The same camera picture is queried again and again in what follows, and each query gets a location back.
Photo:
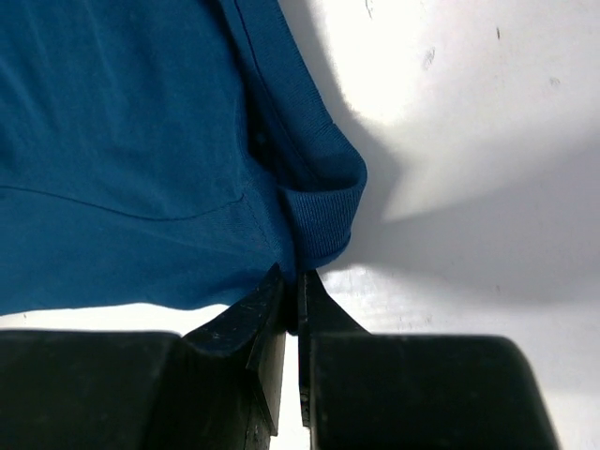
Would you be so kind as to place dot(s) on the dark blue t shirt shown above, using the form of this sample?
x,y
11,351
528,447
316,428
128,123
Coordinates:
x,y
162,152

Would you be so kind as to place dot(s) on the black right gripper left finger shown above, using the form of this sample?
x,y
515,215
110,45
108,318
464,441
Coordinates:
x,y
217,387

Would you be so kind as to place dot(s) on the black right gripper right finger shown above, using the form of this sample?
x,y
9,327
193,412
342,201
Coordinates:
x,y
361,390

